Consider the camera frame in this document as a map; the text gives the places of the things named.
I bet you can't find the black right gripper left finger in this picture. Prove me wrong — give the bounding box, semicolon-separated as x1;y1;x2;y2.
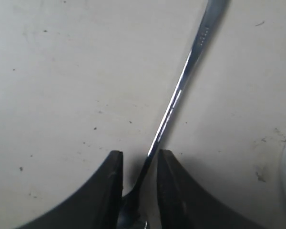
21;150;123;229

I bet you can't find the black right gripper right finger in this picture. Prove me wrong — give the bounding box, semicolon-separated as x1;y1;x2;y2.
157;149;262;229

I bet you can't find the silver metal spork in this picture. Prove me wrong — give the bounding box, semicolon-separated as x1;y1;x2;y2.
116;0;229;229

